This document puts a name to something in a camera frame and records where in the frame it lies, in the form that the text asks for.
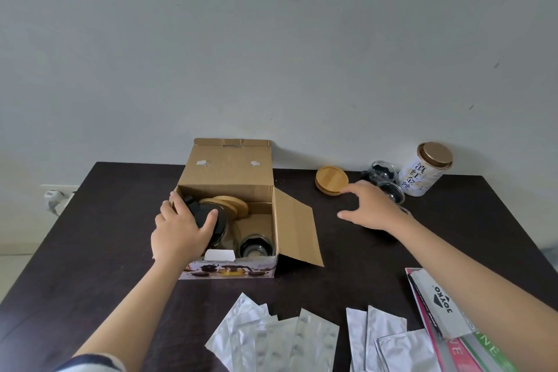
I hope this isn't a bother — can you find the person's right hand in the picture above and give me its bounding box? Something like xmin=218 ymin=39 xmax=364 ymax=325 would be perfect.
xmin=337 ymin=180 xmax=409 ymax=232

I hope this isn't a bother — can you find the person's left hand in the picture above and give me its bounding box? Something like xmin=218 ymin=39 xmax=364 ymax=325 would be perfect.
xmin=150 ymin=191 xmax=219 ymax=270

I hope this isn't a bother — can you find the glass teapot with black lid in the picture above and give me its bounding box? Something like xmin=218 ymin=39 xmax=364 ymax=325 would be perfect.
xmin=182 ymin=195 xmax=228 ymax=251

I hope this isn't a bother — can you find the white tea tin gold lid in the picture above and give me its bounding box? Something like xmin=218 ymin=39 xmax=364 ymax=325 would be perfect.
xmin=399 ymin=141 xmax=454 ymax=197

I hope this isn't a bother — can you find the red cardboard tea set box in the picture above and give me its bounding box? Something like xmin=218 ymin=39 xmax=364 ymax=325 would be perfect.
xmin=169 ymin=137 xmax=325 ymax=280

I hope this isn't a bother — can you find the person's left forearm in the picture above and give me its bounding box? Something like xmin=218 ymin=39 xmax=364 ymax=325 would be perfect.
xmin=74 ymin=256 xmax=184 ymax=372

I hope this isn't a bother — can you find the person's right forearm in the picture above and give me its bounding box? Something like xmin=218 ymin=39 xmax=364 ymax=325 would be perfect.
xmin=389 ymin=217 xmax=558 ymax=372

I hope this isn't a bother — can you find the white black small box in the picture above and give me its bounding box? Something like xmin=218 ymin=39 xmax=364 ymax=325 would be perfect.
xmin=409 ymin=269 xmax=474 ymax=340

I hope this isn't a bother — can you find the pile of silver foil packets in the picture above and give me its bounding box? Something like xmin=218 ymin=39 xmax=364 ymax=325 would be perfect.
xmin=205 ymin=292 xmax=445 ymax=372

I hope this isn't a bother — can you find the striped shirt sleeve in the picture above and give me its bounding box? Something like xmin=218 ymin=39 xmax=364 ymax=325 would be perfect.
xmin=54 ymin=353 xmax=127 ymax=372

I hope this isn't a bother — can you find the pink green paper package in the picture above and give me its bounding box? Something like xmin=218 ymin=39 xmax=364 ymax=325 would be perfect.
xmin=405 ymin=267 xmax=526 ymax=372

